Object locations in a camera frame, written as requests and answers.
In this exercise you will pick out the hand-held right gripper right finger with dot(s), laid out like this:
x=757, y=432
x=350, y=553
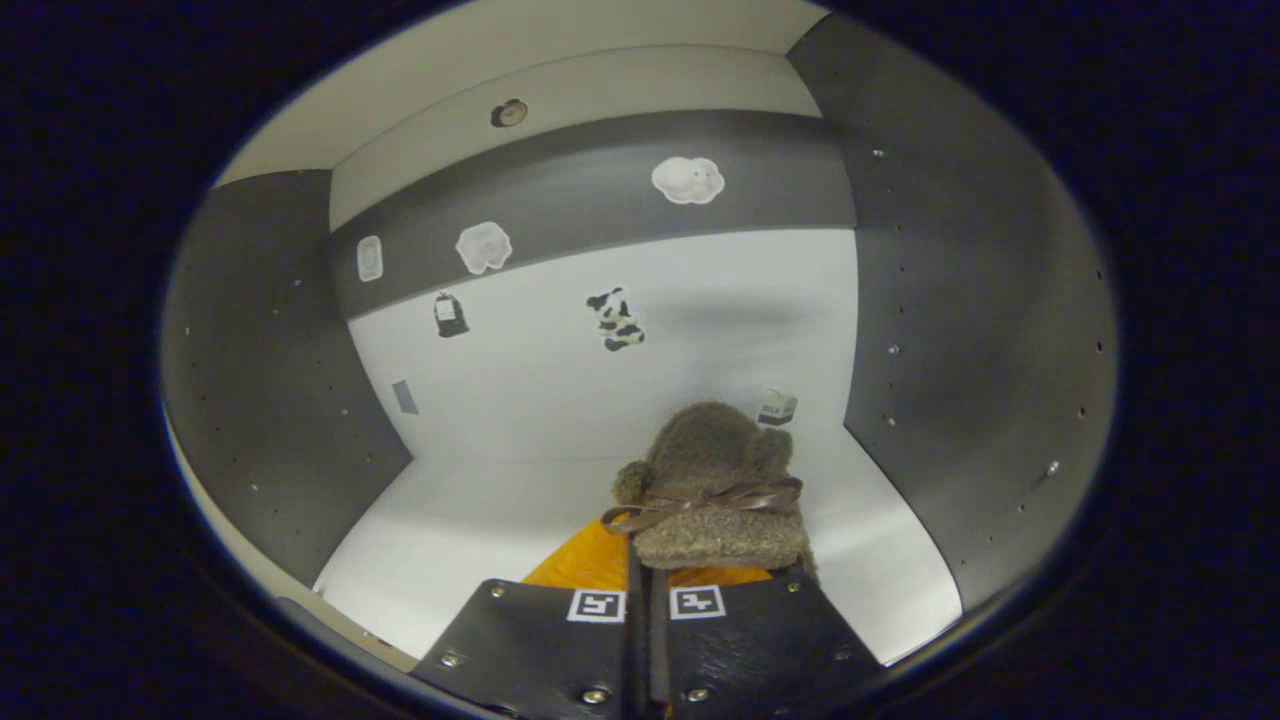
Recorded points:
x=760, y=650

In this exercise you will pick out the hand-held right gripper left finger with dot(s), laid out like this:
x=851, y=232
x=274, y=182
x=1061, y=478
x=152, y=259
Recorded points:
x=540, y=650

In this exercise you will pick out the brown fuzzy shoe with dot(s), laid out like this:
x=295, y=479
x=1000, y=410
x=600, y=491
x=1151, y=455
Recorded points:
x=710, y=460

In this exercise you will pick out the white shoe cabinet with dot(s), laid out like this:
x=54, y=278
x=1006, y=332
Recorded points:
x=560, y=400

